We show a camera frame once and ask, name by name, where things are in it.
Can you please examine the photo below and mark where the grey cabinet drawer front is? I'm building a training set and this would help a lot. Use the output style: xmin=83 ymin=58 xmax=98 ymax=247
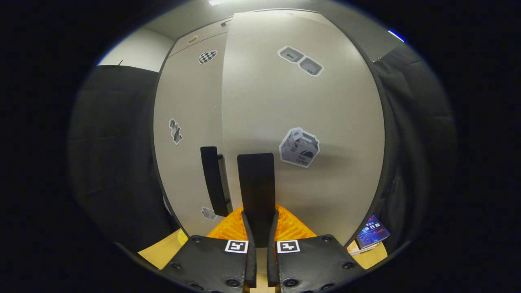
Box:
xmin=169 ymin=18 xmax=232 ymax=57

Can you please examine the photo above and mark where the black door handle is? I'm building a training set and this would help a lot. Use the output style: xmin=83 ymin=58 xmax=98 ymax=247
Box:
xmin=237 ymin=153 xmax=275 ymax=248
xmin=200 ymin=146 xmax=231 ymax=217

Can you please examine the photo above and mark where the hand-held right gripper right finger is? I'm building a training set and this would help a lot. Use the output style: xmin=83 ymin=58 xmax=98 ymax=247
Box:
xmin=267 ymin=205 xmax=365 ymax=290

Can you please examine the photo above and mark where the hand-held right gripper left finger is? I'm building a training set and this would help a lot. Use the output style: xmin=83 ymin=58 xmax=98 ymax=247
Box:
xmin=163 ymin=206 xmax=257 ymax=293

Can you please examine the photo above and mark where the grey cabinet door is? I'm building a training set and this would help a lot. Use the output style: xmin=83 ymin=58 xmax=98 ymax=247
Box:
xmin=154 ymin=33 xmax=228 ymax=236
xmin=222 ymin=11 xmax=385 ymax=247

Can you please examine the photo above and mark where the blue book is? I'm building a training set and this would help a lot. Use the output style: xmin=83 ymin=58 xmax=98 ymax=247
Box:
xmin=356 ymin=215 xmax=390 ymax=249

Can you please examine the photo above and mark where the grey double-door shoe cabinet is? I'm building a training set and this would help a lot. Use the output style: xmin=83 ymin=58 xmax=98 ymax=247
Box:
xmin=153 ymin=8 xmax=395 ymax=249

